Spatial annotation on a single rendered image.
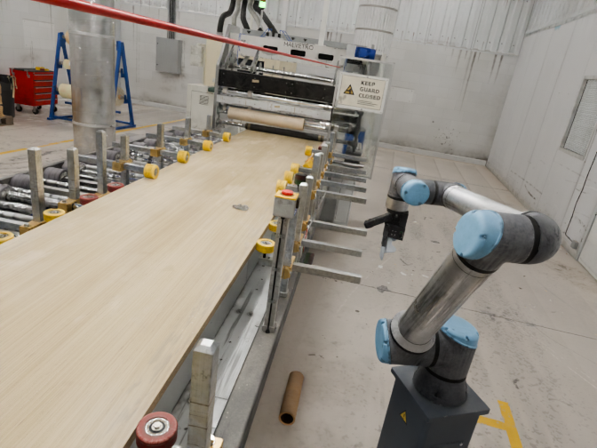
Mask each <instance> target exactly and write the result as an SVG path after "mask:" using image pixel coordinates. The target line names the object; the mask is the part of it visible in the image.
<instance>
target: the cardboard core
mask: <svg viewBox="0 0 597 448"><path fill-rule="evenodd" d="M303 380H304V376H303V374H302V373H301V372H298V371H293V372H291V373H290V376H289V379H288V383H287V387H286V390H285V393H284V397H283V403H282V407H281V410H280V414H279V421H280V422H281V423H282V424H284V425H292V424H293V423H294V422H295V419H296V415H297V410H298V406H299V398H300V393H301V389H302V385H303Z"/></svg>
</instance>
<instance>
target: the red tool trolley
mask: <svg viewBox="0 0 597 448"><path fill-rule="evenodd" d="M9 69H10V76H15V77H16V85H17V88H18V89H16V88H14V103H16V110H17V111H19V112H20V111H22V106H21V105H20V104H22V105H29V106H33V110H32V111H33V113H34V114H35V115H37V114H38V113H39V111H38V109H41V108H42V106H43V105H51V97H52V81H53V72H54V71H51V70H49V71H42V70H36V69H35V68H9ZM15 77H14V80H15ZM56 104H58V95H55V104H54V112H56V111H57V107H56Z"/></svg>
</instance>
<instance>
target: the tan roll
mask: <svg viewBox="0 0 597 448"><path fill-rule="evenodd" d="M219 113H224V114H227V117H228V118H230V119H235V120H241V121H246V122H252V123H257V124H267V125H272V126H278V127H283V128H290V129H295V130H301V131H303V130H304V127H311V128H316V129H322V130H327V131H328V130H329V127H327V126H321V125H316V124H306V123H305V118H300V117H295V116H284V115H278V114H273V113H267V112H261V111H256V110H250V109H245V108H234V107H229V109H228V110H224V109H220V110H219Z"/></svg>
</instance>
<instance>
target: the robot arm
mask: <svg viewBox="0 0 597 448"><path fill-rule="evenodd" d="M416 176H417V170H415V169H412V168H408V167H401V166H396V167H395V168H394V170H393V172H392V178H391V182H390V186H389V190H388V194H387V198H386V208H387V209H386V210H387V211H388V212H387V213H385V214H382V215H379V216H377V217H375V218H372V219H367V220H366V221H364V227H365V228H373V227H374V226H377V225H379V224H382V223H384V222H385V226H384V230H383V237H382V242H381V249H380V254H379V256H380V259H381V260H383V256H384V253H389V252H395V251H396V248H395V247H394V246H393V245H392V241H396V240H401V241H402V240H403V236H404V232H405V227H406V223H407V219H408V216H409V211H408V209H409V205H414V206H418V205H421V204H430V205H438V206H443V207H445V208H447V209H449V210H452V211H453V212H456V213H458V214H459V215H461V216H462V217H461V219H460V220H459V221H458V224H457V225H456V227H455V229H456V232H454V234H453V245H454V247H453V249H452V250H451V251H450V253H449V254H448V256H447V257H446V258H445V260H444V261H443V262H442V264H441V265H440V267H438V268H437V270H436V271H435V272H434V274H433V275H432V277H431V278H430V279H429V281H428V282H427V283H426V285H425V286H424V288H423V289H422V290H421V292H420V293H419V294H418V296H417V297H416V299H414V300H413V302H412V303H411V304H410V306H409V307H408V309H406V310H402V311H400V312H398V313H397V314H396V315H395V316H394V317H393V319H387V318H380V319H379V320H378V323H377V326H376V333H375V344H376V352H377V356H378V360H379V361H380V362H381V363H384V364H399V365H412V366H418V368H417V370H416V371H415V372H414V375H413V378H412V381H413V385H414V387H415V389H416V390H417V392H418V393H419V394H420V395H421V396H423V397H424V398H425V399H427V400H429V401H430V402H432V403H434V404H438V405H441V406H446V407H456V406H460V405H461V404H463V403H464V401H465V400H466V396H467V385H466V376H467V374H468V372H469V369H470V366H471V363H472V361H473V358H474V353H475V350H476V349H477V347H478V340H479V333H478V332H477V330H476V329H475V327H474V326H473V325H471V324H470V323H468V322H467V321H466V320H465V319H463V318H461V317H459V316H454V314H455V313H456V312H457V311H458V310H459V309H460V308H461V307H462V306H463V304H464V303H465V302H466V301H467V300H468V299H469V298H470V297H471V296H472V295H473V294H474V293H475V292H476V291H477V290H478V289H479V288H480V287H481V285H482V284H483V283H484V282H485V281H486V280H487V279H488V278H489V277H490V276H491V275H492V274H493V273H495V272H496V271H497V270H498V269H499V268H500V267H501V266H502V265H503V264H504V263H516V264H526V265H531V264H538V263H542V262H544V261H547V260H549V259H551V258H552V257H553V256H554V255H555V253H557V252H558V250H559V249H560V246H561V240H562V237H561V230H560V228H559V226H558V224H557V223H556V222H555V221H554V220H553V219H552V218H550V217H549V216H547V215H545V214H543V213H541V212H535V211H526V212H520V211H518V210H515V209H514V208H512V207H509V206H507V205H504V204H501V203H499V202H496V201H494V200H491V199H489V198H487V197H485V196H481V195H479V194H476V193H474V192H472V191H470V190H467V188H466V186H465V185H463V184H460V183H457V182H454V183H453V182H446V181H438V180H425V179H419V178H417V177H416ZM402 234H403V235H402ZM386 241H387V243H386Z"/></svg>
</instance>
